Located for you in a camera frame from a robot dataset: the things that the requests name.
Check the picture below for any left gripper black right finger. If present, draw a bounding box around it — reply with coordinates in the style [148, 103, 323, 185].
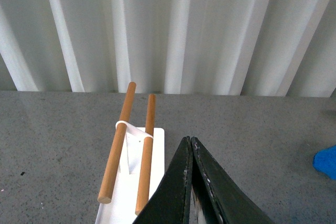
[191, 137, 273, 223]

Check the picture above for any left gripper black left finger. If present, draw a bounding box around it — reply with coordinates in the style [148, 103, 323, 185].
[134, 136, 193, 223]

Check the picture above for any blue microfiber cloth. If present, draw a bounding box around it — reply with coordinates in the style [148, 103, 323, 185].
[312, 146, 336, 180]

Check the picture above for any right wooden rack rod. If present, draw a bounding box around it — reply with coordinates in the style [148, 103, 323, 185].
[135, 94, 156, 215]

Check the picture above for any wooden rack rod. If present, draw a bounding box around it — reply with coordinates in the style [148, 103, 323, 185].
[97, 82, 137, 204]
[135, 94, 156, 215]

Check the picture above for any white towel rack stand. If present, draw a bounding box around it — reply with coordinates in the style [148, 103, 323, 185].
[96, 121, 165, 223]

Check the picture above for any left wooden rack rod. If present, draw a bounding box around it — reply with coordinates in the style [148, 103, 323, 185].
[97, 82, 137, 204]

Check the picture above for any white pleated curtain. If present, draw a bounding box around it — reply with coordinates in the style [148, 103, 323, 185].
[1, 0, 335, 97]

